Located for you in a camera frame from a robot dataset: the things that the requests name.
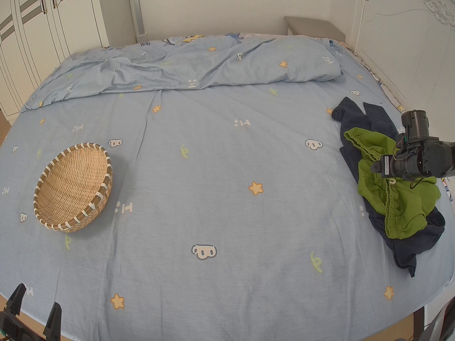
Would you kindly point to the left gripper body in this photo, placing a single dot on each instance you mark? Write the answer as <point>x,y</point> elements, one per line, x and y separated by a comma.
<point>9,327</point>

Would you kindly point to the green shorts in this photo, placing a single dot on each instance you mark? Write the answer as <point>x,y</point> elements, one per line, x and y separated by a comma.
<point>401,204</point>

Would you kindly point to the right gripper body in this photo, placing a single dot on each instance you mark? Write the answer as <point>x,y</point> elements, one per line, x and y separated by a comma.
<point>405,166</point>

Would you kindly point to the pale blue quilt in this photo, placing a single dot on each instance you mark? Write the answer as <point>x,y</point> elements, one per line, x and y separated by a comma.
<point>220,66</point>

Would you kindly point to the white wardrobe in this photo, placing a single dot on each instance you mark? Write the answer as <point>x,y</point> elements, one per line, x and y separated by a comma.
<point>42,41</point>

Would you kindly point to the round woven basket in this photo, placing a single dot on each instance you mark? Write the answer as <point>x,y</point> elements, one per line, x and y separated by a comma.
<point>71,187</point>

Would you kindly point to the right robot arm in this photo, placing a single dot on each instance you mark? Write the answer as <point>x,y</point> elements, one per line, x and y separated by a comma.
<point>440,158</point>

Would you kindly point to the dark blue garment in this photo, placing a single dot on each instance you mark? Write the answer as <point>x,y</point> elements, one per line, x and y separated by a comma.
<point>359,119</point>

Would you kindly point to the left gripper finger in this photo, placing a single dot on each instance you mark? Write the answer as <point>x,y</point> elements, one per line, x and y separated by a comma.
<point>17,300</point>
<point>53,323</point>

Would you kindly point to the bed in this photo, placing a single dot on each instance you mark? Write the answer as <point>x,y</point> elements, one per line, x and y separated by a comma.
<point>213,176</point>

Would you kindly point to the grey bedside table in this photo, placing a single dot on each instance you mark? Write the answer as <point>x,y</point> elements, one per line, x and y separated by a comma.
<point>312,26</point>

